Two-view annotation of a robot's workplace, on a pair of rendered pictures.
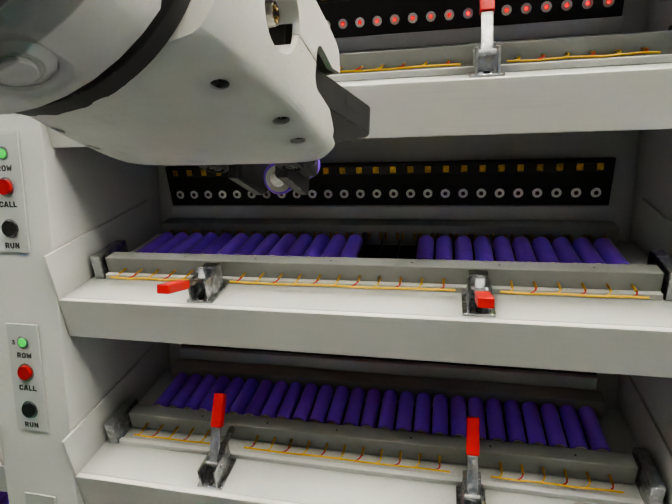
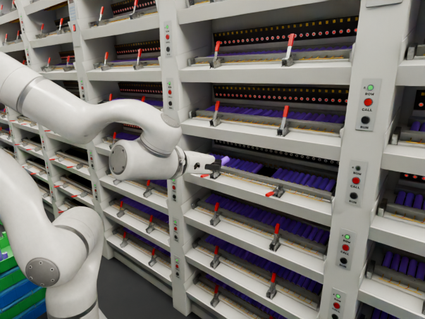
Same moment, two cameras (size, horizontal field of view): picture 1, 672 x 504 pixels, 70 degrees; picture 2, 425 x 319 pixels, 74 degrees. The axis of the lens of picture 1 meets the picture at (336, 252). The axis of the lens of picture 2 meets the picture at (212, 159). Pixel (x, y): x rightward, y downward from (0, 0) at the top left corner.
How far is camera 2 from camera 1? 0.60 m
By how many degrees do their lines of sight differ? 27
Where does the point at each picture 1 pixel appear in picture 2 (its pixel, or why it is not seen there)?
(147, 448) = (200, 212)
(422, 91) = (264, 137)
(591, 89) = (303, 145)
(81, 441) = (184, 207)
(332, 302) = (243, 185)
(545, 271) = (299, 188)
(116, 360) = (195, 187)
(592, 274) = (312, 192)
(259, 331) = (225, 189)
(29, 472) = (173, 211)
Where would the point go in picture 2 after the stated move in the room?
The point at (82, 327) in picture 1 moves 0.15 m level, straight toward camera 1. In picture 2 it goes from (186, 178) to (184, 193)
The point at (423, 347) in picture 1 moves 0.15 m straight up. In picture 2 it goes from (262, 202) to (264, 159)
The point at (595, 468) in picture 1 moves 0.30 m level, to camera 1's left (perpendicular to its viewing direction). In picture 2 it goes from (314, 247) to (230, 226)
